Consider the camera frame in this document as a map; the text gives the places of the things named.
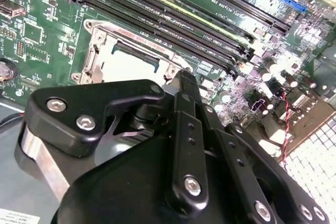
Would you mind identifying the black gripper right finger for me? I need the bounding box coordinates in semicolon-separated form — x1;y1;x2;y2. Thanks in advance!
195;76;330;224

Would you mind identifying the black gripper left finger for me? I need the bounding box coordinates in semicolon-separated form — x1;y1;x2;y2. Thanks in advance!
14;69;210;208

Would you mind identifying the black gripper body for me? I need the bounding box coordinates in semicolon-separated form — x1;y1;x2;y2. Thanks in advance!
51;131;302;224

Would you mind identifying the silver CPU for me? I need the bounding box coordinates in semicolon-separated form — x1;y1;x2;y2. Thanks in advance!
103;45;171;86

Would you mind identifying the metal socket cover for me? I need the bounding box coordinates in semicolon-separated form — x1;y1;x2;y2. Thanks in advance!
86;23;195;86

